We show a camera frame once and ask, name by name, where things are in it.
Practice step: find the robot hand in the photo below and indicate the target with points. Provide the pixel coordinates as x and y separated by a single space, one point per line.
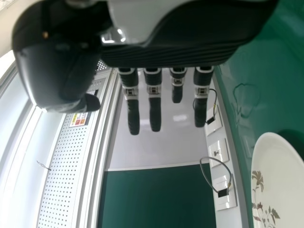
166 35

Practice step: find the white plate brown leaf pattern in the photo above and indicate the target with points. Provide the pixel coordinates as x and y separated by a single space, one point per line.
275 166

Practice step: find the white socket strip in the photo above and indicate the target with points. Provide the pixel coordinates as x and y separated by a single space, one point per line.
217 145

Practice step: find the red and yellow warning sticker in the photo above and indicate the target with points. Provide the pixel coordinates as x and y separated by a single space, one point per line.
78 120

